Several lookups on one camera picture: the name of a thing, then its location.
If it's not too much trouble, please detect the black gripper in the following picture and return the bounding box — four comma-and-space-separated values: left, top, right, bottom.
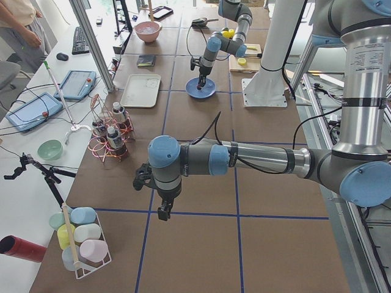
155, 178, 181, 220
197, 65, 213, 89

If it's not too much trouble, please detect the blue plastic plate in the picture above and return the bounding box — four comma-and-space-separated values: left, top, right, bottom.
186, 78, 216, 99

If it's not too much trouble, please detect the lemon half slice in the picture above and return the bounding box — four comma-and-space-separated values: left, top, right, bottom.
237, 57, 247, 66

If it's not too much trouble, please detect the yellow lemon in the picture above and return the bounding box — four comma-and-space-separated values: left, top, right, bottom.
222, 29, 235, 39

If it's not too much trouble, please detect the wooden cutting board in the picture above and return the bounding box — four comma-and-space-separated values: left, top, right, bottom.
229, 43, 262, 73

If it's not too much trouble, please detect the black frying pan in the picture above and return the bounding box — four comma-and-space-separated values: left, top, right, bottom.
191, 17, 219, 26

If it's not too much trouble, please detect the grey folded cloth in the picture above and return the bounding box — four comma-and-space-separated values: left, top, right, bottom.
136, 54, 156, 68

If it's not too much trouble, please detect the cream bear tray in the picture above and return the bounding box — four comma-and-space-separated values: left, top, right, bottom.
120, 74, 161, 108

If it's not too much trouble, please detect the pink bowl of ice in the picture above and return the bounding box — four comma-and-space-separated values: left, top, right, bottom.
134, 21, 163, 43

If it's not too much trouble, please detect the white plastic cup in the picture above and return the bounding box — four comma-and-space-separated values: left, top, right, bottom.
73, 223, 101, 243

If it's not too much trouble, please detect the pink plastic cup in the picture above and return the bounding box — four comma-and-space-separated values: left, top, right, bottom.
79, 239, 108, 262

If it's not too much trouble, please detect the blue plastic cup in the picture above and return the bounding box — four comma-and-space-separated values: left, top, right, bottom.
71, 207, 96, 225

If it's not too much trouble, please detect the tea bottle white cap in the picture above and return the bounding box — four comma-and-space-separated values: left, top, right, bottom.
107, 126, 127, 156
112, 102, 130, 129
92, 117, 108, 143

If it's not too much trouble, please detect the yellow plastic cup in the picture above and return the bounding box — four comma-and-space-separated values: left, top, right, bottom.
57, 224, 70, 250

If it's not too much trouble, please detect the blue teach pendant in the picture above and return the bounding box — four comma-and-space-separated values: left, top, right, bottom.
5, 92, 63, 132
59, 70, 97, 101

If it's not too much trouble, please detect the black keyboard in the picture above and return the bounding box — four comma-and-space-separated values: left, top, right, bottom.
71, 26, 89, 55

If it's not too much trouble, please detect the green small bowl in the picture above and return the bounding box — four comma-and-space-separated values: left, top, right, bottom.
37, 140, 63, 161

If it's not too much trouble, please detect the black computer mouse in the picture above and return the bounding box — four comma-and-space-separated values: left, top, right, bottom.
56, 52, 69, 61

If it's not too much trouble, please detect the red cylinder bottle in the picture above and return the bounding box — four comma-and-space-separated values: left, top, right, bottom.
1, 235, 46, 262

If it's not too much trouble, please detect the person in light clothes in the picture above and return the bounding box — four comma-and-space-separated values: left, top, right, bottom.
1, 0, 51, 73

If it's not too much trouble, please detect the black camera cable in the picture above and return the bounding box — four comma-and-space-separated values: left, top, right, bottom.
186, 24, 208, 60

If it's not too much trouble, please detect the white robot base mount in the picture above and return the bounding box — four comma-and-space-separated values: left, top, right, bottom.
242, 0, 307, 107

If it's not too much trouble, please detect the white wire rack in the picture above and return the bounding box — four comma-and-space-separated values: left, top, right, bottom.
62, 203, 112, 280

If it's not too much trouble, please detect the copper wire bottle rack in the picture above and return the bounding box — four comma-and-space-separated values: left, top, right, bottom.
88, 94, 134, 162

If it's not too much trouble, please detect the aluminium frame post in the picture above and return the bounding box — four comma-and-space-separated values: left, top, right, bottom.
69, 0, 115, 93

